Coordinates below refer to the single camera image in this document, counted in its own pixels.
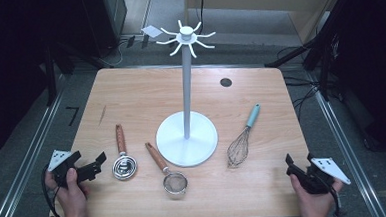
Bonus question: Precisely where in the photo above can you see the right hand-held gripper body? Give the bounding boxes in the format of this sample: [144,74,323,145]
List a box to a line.
[297,156,353,196]

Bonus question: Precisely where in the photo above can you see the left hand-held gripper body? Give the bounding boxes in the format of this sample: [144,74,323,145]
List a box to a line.
[46,146,103,189]

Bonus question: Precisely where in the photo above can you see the spiral metal utensil wooden handle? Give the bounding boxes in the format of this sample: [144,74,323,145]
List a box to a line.
[110,123,139,182]

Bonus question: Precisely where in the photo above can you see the mesh strainer with wooden handle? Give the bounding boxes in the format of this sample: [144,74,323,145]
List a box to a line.
[144,140,190,202]

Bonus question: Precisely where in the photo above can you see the whisk with teal handle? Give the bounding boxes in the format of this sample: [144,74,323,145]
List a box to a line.
[224,103,264,170]

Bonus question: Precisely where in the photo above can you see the white utensil stand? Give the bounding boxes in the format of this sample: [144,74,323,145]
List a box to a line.
[149,17,224,169]

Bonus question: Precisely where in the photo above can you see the person's right hand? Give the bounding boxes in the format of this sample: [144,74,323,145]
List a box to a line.
[289,171,345,217]

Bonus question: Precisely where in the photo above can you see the person's left hand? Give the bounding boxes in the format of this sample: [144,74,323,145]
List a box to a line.
[44,166,90,217]

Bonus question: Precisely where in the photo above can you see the black stand legs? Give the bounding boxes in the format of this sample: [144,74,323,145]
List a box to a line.
[261,0,344,104]

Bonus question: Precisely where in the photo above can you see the dark cabinet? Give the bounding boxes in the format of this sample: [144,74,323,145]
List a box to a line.
[78,0,130,59]

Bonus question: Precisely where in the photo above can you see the white paper sheet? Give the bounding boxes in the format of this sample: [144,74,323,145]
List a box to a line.
[140,24,164,39]

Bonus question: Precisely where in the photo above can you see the metal floor rail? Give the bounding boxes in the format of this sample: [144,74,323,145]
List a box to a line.
[307,68,386,217]
[0,91,70,217]

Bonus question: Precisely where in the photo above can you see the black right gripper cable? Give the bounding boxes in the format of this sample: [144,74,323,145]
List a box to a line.
[329,184,344,217]

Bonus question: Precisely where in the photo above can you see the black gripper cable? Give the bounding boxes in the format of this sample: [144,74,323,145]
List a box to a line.
[329,184,344,217]
[40,163,65,217]

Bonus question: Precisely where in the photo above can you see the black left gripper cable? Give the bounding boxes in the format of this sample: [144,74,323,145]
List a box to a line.
[40,163,65,217]

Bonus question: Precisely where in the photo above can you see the black floor cables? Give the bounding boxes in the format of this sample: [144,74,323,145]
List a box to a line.
[277,45,326,120]

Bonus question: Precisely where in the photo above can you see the black hanging cable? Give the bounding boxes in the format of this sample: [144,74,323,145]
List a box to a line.
[196,0,208,36]

